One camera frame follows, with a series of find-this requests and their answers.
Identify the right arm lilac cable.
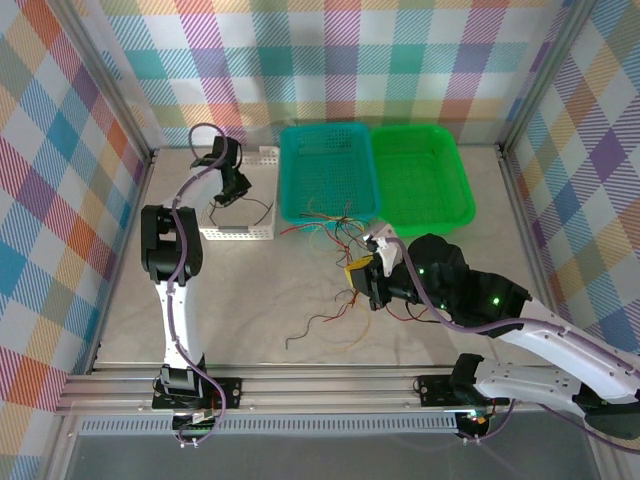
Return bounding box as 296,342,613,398
387,237,640,454

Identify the teal perforated plastic basket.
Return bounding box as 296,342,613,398
278,122,384,225

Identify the green perforated plastic basket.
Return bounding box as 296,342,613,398
369,124,476,237

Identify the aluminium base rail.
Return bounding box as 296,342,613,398
54,364,606,416

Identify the white perforated plastic basket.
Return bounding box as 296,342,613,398
198,144,279,242

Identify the grey slotted cable duct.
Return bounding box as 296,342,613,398
78,417,461,436

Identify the aluminium upright post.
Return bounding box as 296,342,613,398
499,0,596,156
59,0,156,161

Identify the small controller board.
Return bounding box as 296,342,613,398
457,408,496,431
172,408,226,436

